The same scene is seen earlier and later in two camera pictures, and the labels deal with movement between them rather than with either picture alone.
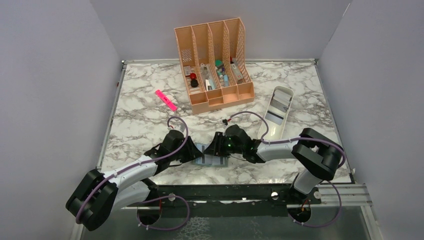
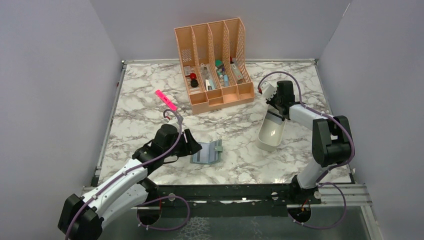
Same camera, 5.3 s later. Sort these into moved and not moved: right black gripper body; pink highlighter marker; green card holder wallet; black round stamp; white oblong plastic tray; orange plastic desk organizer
Moved: green card holder wallet; right black gripper body
Not moved: pink highlighter marker; white oblong plastic tray; orange plastic desk organizer; black round stamp
